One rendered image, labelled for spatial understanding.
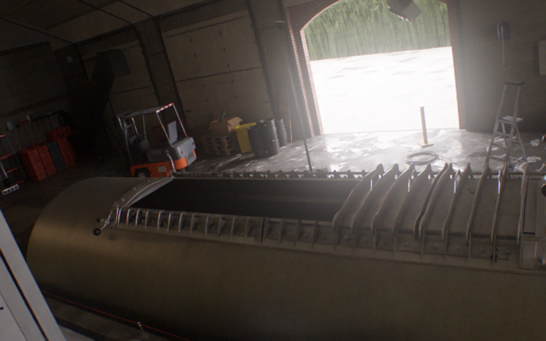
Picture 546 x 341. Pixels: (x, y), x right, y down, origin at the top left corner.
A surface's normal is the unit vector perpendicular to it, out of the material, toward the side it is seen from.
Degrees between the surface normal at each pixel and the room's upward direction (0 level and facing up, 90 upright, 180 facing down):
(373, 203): 7
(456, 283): 40
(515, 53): 90
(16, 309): 90
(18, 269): 90
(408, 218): 13
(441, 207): 8
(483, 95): 90
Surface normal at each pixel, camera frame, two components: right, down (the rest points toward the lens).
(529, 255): -0.43, -0.59
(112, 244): -0.50, -0.36
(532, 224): -0.32, -0.80
